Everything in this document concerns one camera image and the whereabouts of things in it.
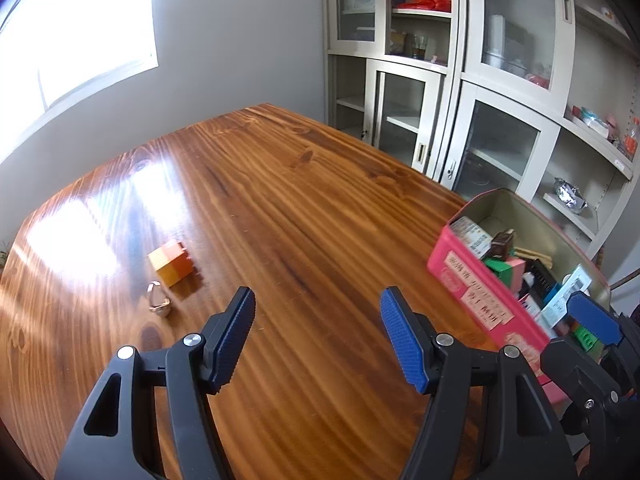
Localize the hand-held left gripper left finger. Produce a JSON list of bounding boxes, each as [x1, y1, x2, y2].
[[54, 286, 257, 480]]

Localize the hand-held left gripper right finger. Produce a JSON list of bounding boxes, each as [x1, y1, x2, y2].
[[379, 286, 581, 480]]

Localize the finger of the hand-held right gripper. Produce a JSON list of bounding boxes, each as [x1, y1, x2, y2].
[[539, 337, 623, 411], [567, 291, 626, 347]]

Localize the white labelled box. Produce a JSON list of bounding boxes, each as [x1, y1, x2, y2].
[[539, 265, 591, 328]]

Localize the black bar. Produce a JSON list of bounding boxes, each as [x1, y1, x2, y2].
[[522, 259, 558, 301]]

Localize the pink tin box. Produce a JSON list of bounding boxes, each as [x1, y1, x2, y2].
[[426, 187, 612, 406]]

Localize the green and pink building block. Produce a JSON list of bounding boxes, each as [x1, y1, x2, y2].
[[482, 255, 527, 293]]

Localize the wooden desktop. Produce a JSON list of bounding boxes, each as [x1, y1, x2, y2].
[[0, 103, 551, 480]]

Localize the small metal padlock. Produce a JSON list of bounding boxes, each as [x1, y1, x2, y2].
[[145, 281, 172, 317]]

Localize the wooden sticks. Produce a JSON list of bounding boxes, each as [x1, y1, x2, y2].
[[512, 246, 553, 267]]

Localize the orange and yellow building block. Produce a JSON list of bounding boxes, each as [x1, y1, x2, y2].
[[148, 241, 195, 288]]

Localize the dark brown small bottle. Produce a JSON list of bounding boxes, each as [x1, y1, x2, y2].
[[490, 229, 516, 261]]

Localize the foil packet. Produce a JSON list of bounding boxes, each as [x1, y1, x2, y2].
[[552, 177, 588, 215]]

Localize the green and white small carton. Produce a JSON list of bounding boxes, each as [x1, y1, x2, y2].
[[450, 216, 493, 260]]

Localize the orange bottle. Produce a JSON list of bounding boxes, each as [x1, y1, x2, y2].
[[622, 117, 640, 158]]

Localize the teal and white packet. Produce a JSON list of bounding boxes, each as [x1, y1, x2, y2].
[[572, 106, 611, 136]]

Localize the stack of white cups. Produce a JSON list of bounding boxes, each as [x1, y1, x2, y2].
[[487, 14, 506, 68]]

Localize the window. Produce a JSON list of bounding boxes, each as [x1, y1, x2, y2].
[[0, 0, 161, 161]]

